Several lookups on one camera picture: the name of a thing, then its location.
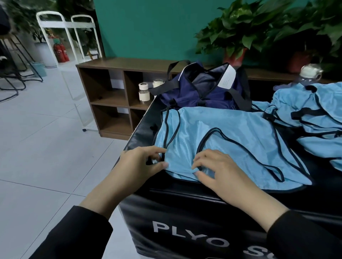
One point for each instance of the person's left hand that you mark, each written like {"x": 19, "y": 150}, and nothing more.
{"x": 136, "y": 168}

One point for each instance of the person's right hand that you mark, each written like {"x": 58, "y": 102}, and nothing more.
{"x": 230, "y": 176}

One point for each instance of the navy blue bag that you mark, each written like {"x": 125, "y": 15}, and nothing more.
{"x": 187, "y": 90}

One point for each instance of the clear bottle silver cap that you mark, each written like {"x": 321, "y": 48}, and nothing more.
{"x": 311, "y": 72}

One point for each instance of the person's left forearm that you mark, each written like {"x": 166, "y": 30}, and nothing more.
{"x": 75, "y": 235}

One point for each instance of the person's right forearm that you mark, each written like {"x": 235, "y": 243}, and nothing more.
{"x": 299, "y": 235}

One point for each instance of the black leather bench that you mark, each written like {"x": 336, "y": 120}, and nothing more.
{"x": 187, "y": 213}

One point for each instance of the small white-lidded jar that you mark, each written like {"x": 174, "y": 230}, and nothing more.
{"x": 144, "y": 94}

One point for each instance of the wooden shelf cabinet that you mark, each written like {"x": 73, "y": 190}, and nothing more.
{"x": 101, "y": 80}

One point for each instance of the red bottle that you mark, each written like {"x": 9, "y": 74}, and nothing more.
{"x": 60, "y": 52}

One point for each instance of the teal bucket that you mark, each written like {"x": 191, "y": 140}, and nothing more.
{"x": 38, "y": 70}

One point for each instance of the green plant in red pot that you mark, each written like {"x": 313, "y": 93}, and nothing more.
{"x": 240, "y": 29}
{"x": 315, "y": 26}

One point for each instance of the wooden top black stool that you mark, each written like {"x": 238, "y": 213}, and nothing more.
{"x": 10, "y": 69}

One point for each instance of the white wheeled cart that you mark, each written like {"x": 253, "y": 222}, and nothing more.
{"x": 53, "y": 22}

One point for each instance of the white metal rack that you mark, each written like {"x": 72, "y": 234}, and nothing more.
{"x": 26, "y": 13}

